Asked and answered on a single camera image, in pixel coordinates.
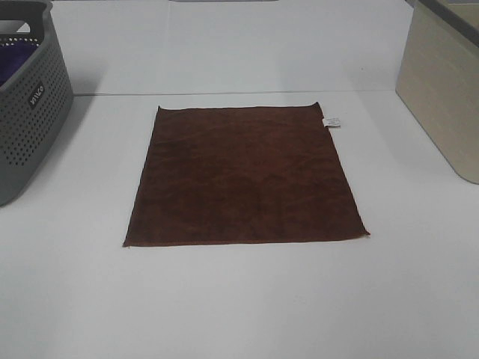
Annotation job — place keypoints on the brown towel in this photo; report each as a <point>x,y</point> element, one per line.
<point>220,176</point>

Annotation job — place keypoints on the grey perforated laundry basket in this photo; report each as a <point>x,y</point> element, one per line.
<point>33,113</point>

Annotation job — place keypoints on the beige storage bin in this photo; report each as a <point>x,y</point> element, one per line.
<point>438,79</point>

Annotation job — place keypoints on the purple cloth in basket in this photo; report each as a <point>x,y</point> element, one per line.
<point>15,63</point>

